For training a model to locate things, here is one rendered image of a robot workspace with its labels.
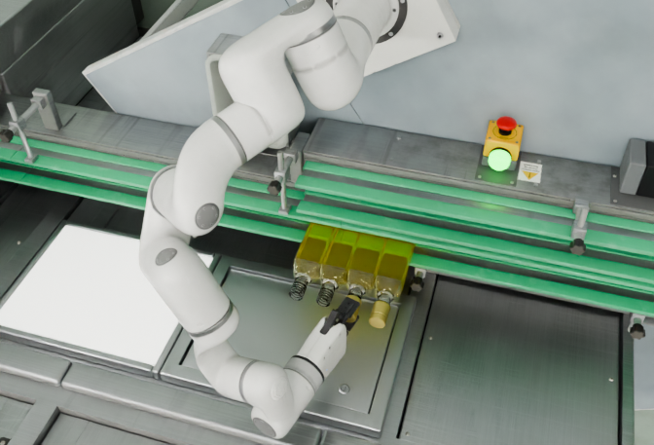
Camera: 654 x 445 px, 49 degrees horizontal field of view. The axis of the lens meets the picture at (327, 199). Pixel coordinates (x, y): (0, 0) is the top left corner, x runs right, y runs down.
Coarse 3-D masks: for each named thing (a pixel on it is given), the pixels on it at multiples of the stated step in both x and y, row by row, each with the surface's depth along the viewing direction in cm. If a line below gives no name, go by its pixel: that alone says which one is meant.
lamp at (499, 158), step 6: (492, 150) 146; (498, 150) 145; (504, 150) 145; (492, 156) 145; (498, 156) 144; (504, 156) 144; (510, 156) 146; (492, 162) 145; (498, 162) 145; (504, 162) 145; (498, 168) 146; (504, 168) 146
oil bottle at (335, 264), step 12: (336, 228) 156; (336, 240) 154; (348, 240) 154; (336, 252) 151; (348, 252) 151; (324, 264) 149; (336, 264) 149; (348, 264) 150; (324, 276) 148; (336, 276) 147; (336, 288) 149
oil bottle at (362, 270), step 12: (360, 240) 153; (372, 240) 153; (384, 240) 154; (360, 252) 151; (372, 252) 151; (360, 264) 148; (372, 264) 148; (348, 276) 147; (360, 276) 146; (372, 276) 146; (348, 288) 148; (372, 288) 149
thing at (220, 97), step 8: (208, 56) 151; (216, 56) 149; (208, 64) 151; (216, 64) 154; (208, 72) 153; (216, 72) 155; (208, 80) 154; (216, 80) 156; (208, 88) 156; (216, 88) 157; (224, 88) 160; (216, 96) 158; (224, 96) 162; (216, 104) 159; (224, 104) 162; (216, 112) 160; (272, 144) 162; (280, 144) 161
